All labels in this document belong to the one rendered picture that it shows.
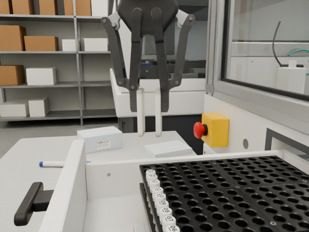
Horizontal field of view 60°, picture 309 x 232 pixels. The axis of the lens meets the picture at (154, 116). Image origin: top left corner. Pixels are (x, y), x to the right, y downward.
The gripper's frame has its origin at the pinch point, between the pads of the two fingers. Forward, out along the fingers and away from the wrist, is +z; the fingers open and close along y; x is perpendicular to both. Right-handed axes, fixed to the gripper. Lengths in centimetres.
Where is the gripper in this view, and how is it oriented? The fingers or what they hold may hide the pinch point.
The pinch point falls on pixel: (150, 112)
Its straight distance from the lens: 40.5
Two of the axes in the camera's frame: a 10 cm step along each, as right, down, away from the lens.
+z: 0.1, 9.7, 2.3
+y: 10.0, 0.1, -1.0
